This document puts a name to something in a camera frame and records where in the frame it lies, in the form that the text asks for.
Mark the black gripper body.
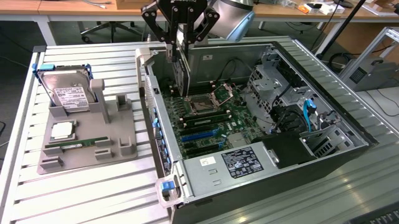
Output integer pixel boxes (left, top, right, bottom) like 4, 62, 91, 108
158, 0, 208, 11

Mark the graphics card with black cooler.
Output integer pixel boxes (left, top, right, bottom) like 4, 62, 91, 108
170, 23, 192, 98

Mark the wooden box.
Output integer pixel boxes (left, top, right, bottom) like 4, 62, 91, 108
116, 0, 143, 10

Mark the black office chair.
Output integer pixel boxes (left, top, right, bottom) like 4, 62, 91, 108
79, 21, 147, 43

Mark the wooden desk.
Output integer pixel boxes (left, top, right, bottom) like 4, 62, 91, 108
251, 0, 399, 31
0, 0, 182, 46

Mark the metal socket cover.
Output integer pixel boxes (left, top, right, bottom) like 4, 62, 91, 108
210, 82, 235, 104

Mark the silver disk bay cage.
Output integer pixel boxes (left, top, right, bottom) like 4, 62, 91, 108
246, 64, 312, 117

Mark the CPU socket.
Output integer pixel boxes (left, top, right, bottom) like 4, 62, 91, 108
186, 94, 219, 115

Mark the black white small device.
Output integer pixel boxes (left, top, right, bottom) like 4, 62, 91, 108
304, 2, 323, 14

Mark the hard disk in blue caddy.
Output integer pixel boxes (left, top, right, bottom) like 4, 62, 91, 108
32, 63, 99, 114

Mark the green motherboard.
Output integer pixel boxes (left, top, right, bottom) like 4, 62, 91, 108
160, 80, 260, 160

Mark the white box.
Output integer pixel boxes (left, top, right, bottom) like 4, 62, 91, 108
318, 4, 346, 15

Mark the black tripod pole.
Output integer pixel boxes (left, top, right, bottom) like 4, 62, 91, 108
315, 0, 368, 60

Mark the black expansion slot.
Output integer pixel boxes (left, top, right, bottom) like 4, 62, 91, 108
187, 145, 223, 157
179, 125, 219, 136
184, 139, 220, 150

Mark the blue expansion slot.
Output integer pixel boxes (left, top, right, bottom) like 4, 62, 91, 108
180, 130, 220, 142

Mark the silver chipset heatsink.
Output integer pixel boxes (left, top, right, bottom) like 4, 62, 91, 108
227, 134, 247, 148

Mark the grey parts rack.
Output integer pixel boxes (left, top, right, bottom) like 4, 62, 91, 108
36, 78, 140, 175

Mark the silver CPU chip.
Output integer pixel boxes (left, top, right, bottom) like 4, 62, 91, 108
51, 122, 76, 139

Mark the grey machine housing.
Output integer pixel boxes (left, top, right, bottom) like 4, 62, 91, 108
339, 58, 399, 92

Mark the black plastic shroud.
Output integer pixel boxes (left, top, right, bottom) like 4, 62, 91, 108
251, 133, 318, 170

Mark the perforated metal disk bay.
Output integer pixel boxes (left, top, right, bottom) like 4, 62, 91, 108
298, 125, 370, 160

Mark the grey power supply unit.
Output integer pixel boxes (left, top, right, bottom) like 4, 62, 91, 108
182, 141, 279, 204

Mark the black open PC case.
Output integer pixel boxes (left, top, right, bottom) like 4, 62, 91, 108
134, 41, 380, 224

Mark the black keyboard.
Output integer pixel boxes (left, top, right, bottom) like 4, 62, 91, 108
348, 205, 399, 224

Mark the grey corner bracket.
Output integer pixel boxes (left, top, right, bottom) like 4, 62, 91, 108
135, 48, 159, 68

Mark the black wire bundle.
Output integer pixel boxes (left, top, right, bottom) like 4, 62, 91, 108
270, 108, 308, 135

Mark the blue wire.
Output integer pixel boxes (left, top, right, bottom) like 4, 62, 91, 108
302, 99, 318, 134

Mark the aluminium profile frame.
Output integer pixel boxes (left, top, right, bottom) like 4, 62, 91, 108
338, 26, 399, 79

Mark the clear corner bracket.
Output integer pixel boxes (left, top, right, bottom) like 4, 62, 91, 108
155, 176, 184, 209

